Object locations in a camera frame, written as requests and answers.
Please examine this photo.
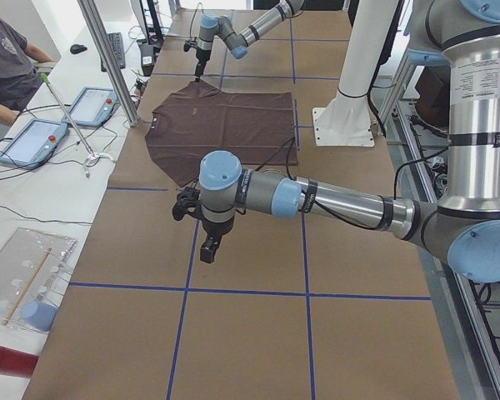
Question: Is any brown t-shirt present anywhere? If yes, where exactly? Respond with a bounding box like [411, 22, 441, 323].
[145, 81, 298, 187]

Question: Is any black box white label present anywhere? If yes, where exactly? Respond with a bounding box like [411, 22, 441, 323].
[139, 43, 156, 77]

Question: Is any black keyboard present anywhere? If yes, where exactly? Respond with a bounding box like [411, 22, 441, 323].
[107, 32, 126, 69]

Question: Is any far blue teach pendant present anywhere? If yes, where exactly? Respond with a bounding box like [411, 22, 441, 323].
[68, 87, 118, 128]

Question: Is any blue teach pendant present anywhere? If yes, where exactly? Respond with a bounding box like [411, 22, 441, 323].
[68, 87, 118, 128]
[0, 118, 68, 169]

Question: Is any black computer mouse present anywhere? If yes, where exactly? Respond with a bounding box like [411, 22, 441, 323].
[69, 43, 88, 55]

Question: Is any silver rod green tip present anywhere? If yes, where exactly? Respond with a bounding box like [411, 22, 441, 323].
[41, 73, 116, 178]

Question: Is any light blue cup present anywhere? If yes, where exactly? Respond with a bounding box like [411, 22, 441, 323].
[21, 301, 58, 332]

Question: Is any near blue teach pendant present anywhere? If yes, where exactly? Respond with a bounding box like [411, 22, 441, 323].
[0, 118, 68, 169]

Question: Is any clear plastic bag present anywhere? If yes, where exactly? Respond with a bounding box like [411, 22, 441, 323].
[0, 228, 77, 326]

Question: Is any person in grey shirt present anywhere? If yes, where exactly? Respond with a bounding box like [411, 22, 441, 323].
[0, 18, 52, 126]

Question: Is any wooden stick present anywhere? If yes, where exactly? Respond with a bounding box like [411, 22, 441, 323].
[2, 247, 53, 326]

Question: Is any red cylinder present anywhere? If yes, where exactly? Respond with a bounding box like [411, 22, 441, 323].
[0, 346, 38, 378]

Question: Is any aluminium frame post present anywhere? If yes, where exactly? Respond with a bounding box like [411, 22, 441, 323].
[77, 0, 140, 127]

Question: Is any white camera pedestal column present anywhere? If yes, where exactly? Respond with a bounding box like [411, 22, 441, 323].
[312, 0, 403, 148]

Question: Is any aluminium side frame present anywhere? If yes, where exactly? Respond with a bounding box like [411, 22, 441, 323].
[378, 49, 500, 400]

